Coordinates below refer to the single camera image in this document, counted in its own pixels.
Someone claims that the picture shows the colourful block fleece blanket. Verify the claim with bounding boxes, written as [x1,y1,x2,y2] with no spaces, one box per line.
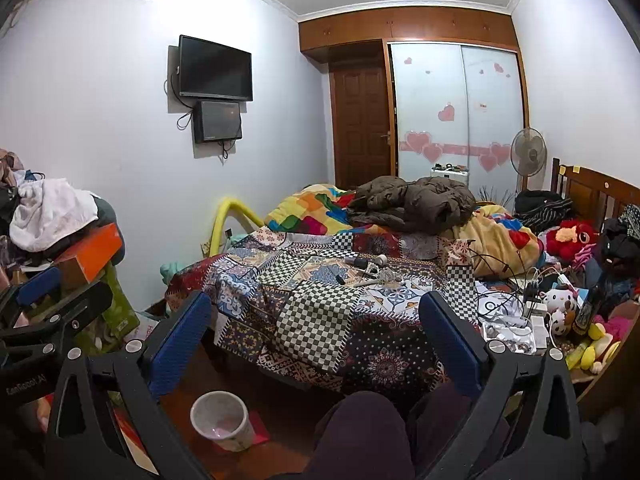
[264,184,355,235]

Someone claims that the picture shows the brown puffer jacket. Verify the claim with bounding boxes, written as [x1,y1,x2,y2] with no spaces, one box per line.
[347,176,476,235]

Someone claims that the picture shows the person's dark trouser knee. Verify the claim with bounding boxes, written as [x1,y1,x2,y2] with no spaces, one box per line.
[302,384,472,479]

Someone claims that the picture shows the yellow plush toy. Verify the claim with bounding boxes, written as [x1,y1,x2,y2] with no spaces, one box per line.
[565,322,622,375]

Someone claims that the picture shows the standing electric fan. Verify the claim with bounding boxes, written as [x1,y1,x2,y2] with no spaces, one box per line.
[510,127,548,191]

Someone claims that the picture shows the orange cardboard box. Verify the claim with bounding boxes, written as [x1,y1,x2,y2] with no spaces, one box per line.
[54,223,122,290]

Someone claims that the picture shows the brown wooden door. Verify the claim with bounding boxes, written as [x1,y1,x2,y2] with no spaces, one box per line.
[329,56,393,188]

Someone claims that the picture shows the yellow foam tube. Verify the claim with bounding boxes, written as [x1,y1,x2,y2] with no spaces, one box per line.
[206,197,265,257]

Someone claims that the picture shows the teal plastic toy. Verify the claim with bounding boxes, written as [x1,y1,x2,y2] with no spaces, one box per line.
[160,261,181,285]

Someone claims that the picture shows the white cloth pile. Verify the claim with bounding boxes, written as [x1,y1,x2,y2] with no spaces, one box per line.
[9,178,98,252]

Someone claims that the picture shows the wooden bed headboard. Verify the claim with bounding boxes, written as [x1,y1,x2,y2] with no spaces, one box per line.
[550,158,639,230]

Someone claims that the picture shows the tangled white cables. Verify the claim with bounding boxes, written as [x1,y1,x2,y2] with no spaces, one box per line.
[470,244,551,356]

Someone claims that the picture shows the dalmatian plush toy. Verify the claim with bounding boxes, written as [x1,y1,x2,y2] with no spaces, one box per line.
[542,288,578,336]

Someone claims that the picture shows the red plush toy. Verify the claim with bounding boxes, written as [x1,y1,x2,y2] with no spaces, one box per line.
[544,219,599,263]

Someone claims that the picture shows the green patterned bag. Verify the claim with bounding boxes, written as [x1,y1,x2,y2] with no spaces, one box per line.
[74,263,140,356]

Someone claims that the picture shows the black wall television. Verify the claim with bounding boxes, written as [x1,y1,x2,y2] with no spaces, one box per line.
[177,35,253,102]

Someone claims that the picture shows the black striped bag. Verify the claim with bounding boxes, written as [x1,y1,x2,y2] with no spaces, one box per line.
[514,190,574,234]

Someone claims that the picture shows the small black wall monitor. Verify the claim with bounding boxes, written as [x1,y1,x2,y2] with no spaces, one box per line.
[192,101,242,144]

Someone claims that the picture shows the purple black spray bottle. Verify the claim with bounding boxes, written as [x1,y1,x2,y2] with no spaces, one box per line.
[344,256,370,270]

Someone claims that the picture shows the white bandage tape roll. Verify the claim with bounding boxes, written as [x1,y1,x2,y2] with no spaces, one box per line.
[374,255,388,266]

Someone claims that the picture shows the white plastic trash bin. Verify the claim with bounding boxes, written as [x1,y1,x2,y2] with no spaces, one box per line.
[190,391,255,452]

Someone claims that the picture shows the white sliding wardrobe with hearts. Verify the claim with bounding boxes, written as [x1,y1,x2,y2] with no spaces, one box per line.
[388,42,525,209]

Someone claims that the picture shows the patchwork patterned bedspread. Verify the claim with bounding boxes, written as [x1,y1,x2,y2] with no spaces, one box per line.
[165,228,478,396]

